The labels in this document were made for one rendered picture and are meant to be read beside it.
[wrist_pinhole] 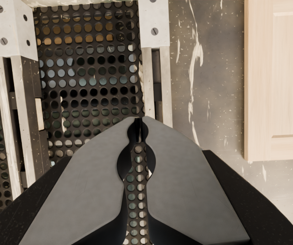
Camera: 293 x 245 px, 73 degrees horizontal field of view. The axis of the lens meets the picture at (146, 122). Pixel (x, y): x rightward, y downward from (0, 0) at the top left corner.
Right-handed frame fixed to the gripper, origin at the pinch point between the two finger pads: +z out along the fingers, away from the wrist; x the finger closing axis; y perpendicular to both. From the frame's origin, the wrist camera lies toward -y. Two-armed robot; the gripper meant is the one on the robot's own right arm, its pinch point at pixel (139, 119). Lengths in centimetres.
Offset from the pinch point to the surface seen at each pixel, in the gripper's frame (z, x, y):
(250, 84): 34.6, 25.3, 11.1
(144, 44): 33.6, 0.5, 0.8
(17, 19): 37.2, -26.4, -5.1
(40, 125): 32.1, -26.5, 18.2
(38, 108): 33.7, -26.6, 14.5
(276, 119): 31.3, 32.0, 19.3
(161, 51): 33.0, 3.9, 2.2
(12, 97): 30.6, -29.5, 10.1
